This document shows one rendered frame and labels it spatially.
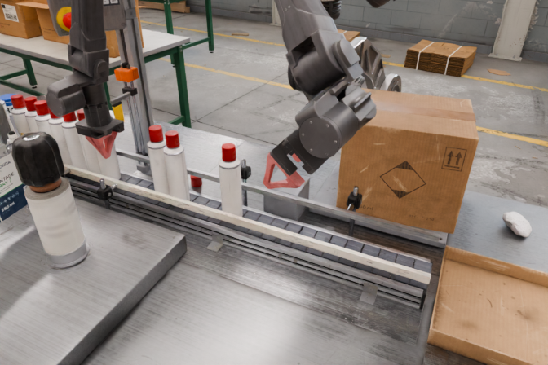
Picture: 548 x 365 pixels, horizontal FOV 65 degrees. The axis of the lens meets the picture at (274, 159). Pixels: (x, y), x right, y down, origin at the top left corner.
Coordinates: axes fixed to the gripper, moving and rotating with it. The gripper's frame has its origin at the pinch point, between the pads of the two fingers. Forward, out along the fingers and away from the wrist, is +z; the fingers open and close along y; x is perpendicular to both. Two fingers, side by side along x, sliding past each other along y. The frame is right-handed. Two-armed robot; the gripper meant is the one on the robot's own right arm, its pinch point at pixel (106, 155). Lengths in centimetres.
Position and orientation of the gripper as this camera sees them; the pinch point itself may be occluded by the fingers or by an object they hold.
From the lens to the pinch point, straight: 117.5
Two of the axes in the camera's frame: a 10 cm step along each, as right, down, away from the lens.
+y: 9.0, 2.1, -3.8
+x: 4.3, -4.5, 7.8
